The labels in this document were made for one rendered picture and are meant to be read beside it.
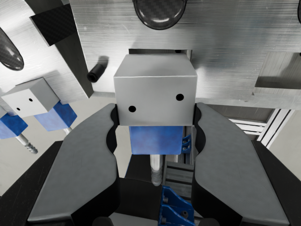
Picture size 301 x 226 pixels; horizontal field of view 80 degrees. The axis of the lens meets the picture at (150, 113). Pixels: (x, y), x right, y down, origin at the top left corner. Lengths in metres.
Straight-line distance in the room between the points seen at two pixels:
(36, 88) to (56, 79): 0.03
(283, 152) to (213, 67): 1.60
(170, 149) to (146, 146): 0.02
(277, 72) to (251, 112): 0.90
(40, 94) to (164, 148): 0.17
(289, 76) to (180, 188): 0.42
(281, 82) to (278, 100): 0.10
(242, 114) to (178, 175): 0.63
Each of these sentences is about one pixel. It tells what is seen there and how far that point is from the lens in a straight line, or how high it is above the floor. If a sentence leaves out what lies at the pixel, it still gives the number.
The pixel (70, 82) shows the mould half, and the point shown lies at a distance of 0.25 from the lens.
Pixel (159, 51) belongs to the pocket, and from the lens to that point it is 0.19.
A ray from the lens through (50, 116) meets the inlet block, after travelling 0.29.
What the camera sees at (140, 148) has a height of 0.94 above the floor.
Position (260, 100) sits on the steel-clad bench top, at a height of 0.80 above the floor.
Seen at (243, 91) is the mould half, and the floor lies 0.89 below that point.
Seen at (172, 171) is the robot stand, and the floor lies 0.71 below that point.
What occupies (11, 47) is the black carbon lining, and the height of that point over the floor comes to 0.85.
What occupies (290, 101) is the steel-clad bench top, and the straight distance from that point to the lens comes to 0.32.
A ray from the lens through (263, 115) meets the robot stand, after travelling 1.13.
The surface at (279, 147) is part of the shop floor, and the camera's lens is 1.68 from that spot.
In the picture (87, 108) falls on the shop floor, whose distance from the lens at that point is 1.52.
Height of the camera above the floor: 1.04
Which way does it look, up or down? 50 degrees down
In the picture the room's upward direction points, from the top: 165 degrees counter-clockwise
